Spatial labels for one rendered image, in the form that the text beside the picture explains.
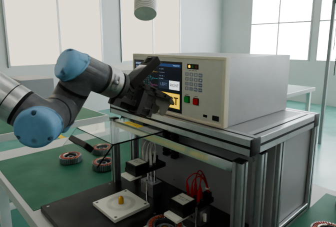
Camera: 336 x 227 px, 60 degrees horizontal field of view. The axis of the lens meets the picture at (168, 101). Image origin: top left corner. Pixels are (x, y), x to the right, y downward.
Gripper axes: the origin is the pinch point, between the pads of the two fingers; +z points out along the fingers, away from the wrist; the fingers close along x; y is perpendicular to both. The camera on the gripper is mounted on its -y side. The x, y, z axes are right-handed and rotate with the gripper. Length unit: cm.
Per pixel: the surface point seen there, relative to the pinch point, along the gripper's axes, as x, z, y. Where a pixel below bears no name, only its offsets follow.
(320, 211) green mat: 29, 62, 19
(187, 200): 5.1, 15.3, 27.7
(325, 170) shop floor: -41, 294, -7
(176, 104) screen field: -4.8, 7.5, -0.4
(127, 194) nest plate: -24.5, 16.6, 36.9
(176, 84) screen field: -5.1, 4.7, -6.5
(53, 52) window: -468, 132, -66
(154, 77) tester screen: -16.4, 4.2, -7.6
